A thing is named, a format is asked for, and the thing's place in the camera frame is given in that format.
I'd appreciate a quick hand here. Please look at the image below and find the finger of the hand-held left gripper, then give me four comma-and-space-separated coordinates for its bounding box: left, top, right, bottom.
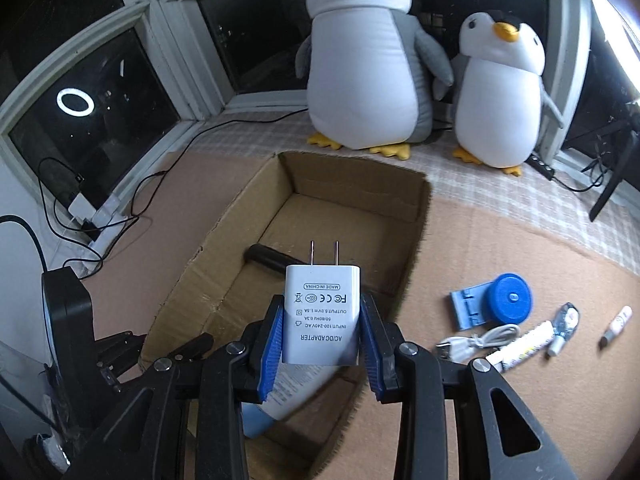
95, 334, 147, 393
169, 332, 217, 363

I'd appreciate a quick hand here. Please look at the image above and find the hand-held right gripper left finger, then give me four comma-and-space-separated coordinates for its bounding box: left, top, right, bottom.
75, 295, 286, 480

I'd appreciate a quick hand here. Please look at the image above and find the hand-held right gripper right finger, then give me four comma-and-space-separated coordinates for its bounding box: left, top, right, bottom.
359, 291, 576, 480

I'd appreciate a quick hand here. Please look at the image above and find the white lotion bottle blue cap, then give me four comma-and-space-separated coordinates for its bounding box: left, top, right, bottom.
241, 364, 342, 439

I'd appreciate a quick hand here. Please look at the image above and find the white power adapter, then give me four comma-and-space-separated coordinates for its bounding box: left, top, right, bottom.
282, 240, 362, 367

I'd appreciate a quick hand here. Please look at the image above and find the black cylinder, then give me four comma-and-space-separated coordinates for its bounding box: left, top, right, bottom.
243, 242, 302, 275

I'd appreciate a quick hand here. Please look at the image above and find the blue round tape measure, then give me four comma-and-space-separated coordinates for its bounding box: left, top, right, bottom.
481, 272, 534, 329

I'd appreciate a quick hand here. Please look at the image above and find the cardboard box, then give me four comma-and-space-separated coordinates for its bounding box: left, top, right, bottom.
139, 151, 432, 480

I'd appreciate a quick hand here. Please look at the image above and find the blue glass perfume bottle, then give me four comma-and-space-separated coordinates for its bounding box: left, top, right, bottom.
546, 301, 582, 359

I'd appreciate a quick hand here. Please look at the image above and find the small pink bottle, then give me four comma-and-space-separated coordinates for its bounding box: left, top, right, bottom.
599, 306, 634, 349

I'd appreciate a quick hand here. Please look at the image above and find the person's left hand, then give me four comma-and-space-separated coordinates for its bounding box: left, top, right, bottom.
25, 431, 71, 476

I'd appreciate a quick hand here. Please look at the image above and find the blue phone stand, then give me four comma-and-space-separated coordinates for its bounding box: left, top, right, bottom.
449, 284, 494, 332

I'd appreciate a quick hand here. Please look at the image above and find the white power strip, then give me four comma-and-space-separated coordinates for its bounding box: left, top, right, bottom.
69, 194, 134, 262

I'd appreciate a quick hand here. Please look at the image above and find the white tube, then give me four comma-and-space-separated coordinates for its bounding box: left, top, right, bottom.
486, 321, 556, 373

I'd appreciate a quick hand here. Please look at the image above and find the small penguin plush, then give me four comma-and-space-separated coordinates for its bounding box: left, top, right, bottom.
451, 10, 567, 177

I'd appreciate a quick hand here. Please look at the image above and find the large penguin plush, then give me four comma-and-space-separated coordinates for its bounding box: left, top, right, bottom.
294, 0, 457, 159

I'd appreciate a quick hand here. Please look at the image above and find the black tripod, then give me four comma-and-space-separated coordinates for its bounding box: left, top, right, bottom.
589, 105, 640, 223

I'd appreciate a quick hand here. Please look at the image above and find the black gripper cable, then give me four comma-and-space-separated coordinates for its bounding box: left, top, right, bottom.
0, 214, 52, 273

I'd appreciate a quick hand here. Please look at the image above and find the white USB cable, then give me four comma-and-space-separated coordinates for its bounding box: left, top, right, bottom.
435, 323, 522, 362

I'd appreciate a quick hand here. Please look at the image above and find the white wall charger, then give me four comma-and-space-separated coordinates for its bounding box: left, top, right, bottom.
68, 191, 99, 219

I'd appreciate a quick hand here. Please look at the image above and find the long black cable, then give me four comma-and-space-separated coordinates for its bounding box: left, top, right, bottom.
37, 106, 307, 282

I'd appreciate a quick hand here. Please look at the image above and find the black inline cable remote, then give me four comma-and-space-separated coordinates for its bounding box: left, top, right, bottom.
529, 151, 557, 182

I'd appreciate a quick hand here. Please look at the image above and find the ring light cable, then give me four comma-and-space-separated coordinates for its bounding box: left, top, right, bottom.
550, 154, 618, 194

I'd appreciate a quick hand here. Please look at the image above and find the white window frame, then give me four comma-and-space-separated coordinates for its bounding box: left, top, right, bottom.
0, 0, 598, 173

